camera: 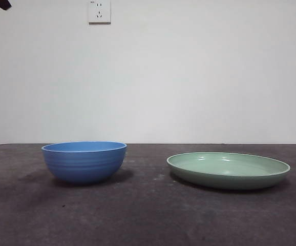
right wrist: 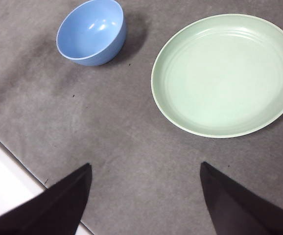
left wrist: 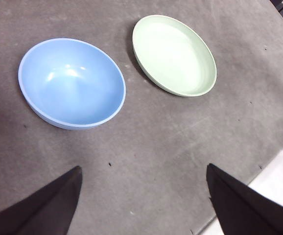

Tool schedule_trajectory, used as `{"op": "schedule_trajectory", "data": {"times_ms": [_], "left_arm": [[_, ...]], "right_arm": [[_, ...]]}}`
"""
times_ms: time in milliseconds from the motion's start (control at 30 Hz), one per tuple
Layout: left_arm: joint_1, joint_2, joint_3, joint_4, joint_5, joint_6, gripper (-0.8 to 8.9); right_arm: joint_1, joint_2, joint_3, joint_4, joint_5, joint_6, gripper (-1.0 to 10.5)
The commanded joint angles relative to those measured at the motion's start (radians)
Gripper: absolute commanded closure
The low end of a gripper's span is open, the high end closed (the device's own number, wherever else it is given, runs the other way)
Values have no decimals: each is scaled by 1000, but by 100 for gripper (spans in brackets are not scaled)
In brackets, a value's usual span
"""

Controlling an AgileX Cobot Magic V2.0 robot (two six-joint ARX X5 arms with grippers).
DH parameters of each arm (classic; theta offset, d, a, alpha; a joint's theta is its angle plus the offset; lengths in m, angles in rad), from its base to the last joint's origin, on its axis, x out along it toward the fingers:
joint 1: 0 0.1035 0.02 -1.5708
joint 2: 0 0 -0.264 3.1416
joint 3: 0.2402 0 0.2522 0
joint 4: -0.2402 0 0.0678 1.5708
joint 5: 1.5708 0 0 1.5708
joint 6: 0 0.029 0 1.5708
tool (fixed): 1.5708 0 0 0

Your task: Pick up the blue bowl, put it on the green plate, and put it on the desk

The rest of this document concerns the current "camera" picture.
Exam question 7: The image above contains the white wall socket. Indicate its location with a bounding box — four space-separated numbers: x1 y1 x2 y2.
88 0 112 26

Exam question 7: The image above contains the green round plate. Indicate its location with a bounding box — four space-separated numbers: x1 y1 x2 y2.
166 151 291 191

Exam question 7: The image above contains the blue ribbed bowl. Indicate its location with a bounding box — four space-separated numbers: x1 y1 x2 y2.
41 141 128 185

